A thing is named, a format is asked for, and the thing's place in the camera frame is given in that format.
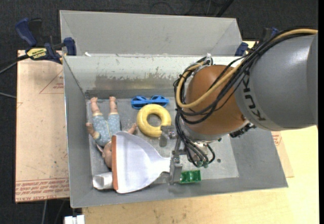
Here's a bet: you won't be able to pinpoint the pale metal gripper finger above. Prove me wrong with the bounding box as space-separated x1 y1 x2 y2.
159 125 177 147
169 156 184 185

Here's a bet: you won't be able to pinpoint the green toy block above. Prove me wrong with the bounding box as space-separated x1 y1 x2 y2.
179 169 203 184

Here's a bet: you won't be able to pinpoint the blue sunglasses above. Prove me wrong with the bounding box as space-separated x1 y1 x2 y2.
130 95 170 110

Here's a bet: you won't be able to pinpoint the white dustpan with brown edge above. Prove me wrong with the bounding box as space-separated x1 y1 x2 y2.
111 130 176 195

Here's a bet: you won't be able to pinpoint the baby doll in blue suit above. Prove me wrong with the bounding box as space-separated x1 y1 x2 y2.
85 96 139 169

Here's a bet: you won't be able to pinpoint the white folded packet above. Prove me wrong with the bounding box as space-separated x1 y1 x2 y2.
92 171 114 191

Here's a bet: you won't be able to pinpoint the grey metal bin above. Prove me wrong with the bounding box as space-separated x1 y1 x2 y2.
59 10 289 209

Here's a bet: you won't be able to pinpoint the brown cardboard board red print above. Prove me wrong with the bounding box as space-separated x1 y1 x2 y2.
15 50 295 204

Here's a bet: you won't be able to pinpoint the yellow ring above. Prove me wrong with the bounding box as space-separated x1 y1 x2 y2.
136 103 173 139

